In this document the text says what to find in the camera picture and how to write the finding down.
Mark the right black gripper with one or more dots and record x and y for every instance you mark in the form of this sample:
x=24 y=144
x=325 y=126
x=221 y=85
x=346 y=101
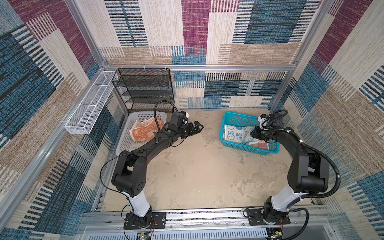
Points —
x=255 y=133

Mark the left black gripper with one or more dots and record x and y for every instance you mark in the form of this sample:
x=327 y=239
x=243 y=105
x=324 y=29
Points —
x=191 y=132

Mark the rabbit print striped towel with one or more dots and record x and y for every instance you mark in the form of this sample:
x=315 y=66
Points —
x=259 y=144

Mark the teal bicycle print towel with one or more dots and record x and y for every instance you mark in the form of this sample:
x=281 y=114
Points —
x=239 y=135

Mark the teal plastic basket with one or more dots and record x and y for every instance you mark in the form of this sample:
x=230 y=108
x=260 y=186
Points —
x=242 y=120

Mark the white plastic laundry basket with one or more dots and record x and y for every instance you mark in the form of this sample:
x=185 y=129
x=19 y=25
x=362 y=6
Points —
x=126 y=143

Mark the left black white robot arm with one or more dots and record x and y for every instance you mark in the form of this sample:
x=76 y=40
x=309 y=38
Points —
x=130 y=173

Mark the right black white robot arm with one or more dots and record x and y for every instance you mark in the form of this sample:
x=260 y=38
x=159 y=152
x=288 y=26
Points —
x=312 y=173

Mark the orange bear print towel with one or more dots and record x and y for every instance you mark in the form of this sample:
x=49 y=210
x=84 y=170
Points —
x=144 y=131

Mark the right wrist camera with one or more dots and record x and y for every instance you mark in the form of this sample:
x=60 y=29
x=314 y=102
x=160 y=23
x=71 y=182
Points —
x=265 y=120

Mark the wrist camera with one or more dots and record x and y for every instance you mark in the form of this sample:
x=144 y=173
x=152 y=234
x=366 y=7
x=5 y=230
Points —
x=179 y=118
x=265 y=120

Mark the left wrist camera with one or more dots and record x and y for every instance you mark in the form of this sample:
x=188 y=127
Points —
x=179 y=118

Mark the black wire shelf rack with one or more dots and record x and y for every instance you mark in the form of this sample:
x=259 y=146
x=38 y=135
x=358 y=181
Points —
x=140 y=89

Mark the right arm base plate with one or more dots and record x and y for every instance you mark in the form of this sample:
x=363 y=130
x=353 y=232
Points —
x=260 y=217

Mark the aluminium mounting rail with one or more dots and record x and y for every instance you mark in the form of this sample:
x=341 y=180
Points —
x=207 y=218

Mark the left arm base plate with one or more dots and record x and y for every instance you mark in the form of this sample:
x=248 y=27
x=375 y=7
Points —
x=156 y=219

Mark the white wire mesh tray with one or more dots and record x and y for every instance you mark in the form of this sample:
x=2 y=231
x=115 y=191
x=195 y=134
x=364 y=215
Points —
x=86 y=114

